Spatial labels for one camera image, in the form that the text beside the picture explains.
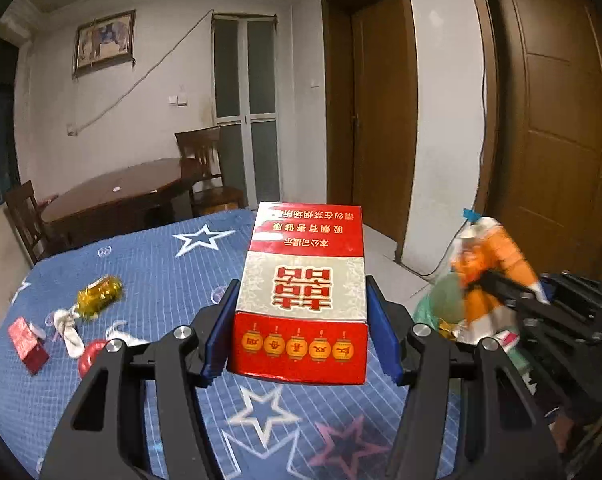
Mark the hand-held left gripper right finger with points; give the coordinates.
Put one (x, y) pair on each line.
(381, 335)

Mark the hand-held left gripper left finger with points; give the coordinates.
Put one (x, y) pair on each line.
(220, 335)

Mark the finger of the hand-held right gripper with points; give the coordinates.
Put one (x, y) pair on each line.
(511, 290)

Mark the trash bin with green bag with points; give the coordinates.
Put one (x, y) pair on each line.
(438, 305)

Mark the red and white box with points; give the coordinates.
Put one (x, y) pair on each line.
(301, 290)

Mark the blue star-print blanket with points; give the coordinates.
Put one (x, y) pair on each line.
(181, 270)

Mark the blue tape strip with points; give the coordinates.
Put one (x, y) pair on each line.
(468, 214)

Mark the yellow foil wrapper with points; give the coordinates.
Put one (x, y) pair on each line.
(98, 296)

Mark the red apple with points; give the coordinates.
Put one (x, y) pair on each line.
(92, 360)

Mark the white crumpled wrapper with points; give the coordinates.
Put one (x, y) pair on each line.
(68, 332)

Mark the wooden chair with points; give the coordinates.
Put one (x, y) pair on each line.
(28, 220)
(206, 170)

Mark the brown panelled wooden door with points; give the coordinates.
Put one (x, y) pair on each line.
(551, 125)

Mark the round wooden dining table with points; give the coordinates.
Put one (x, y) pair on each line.
(121, 190)

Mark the small red box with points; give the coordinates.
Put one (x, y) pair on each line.
(28, 345)

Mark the white glass double door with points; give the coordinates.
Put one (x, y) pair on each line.
(246, 105)

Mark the framed elephant picture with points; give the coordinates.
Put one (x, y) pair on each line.
(103, 42)

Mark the white wall switch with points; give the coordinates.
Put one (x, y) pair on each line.
(177, 99)

